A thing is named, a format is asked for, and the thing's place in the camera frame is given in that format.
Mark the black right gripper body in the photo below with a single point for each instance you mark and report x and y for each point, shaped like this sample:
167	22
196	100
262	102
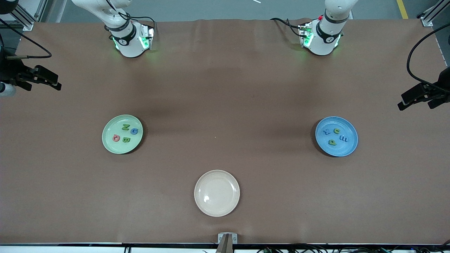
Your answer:
10	71

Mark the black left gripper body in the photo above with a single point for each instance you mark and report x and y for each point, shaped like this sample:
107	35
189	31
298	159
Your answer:
443	85

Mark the red letter Q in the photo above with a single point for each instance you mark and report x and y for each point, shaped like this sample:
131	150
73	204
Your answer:
116	138

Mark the green letter p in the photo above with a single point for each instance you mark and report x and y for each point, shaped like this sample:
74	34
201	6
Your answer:
332	142

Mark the blue letter G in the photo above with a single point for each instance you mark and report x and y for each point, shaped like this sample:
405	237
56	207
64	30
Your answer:
134	131

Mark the green plate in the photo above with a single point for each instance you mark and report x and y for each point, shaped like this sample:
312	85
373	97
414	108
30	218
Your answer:
112	126

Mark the yellow floor tape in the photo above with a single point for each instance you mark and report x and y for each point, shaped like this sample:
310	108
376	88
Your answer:
402	8

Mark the blue plate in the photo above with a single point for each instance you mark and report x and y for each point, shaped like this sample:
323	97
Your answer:
337	151

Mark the brown table cover mat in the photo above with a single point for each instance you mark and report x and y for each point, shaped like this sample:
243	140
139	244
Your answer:
225	70

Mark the beige plate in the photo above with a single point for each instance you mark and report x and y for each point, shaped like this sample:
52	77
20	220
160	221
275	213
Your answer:
217	193

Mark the aluminium frame profile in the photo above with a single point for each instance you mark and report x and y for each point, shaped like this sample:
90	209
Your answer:
27	25
426	20

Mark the white table edge rail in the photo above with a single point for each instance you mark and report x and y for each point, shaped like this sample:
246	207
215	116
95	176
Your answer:
70	248

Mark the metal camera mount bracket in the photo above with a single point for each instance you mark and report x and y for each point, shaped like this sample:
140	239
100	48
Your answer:
227	242

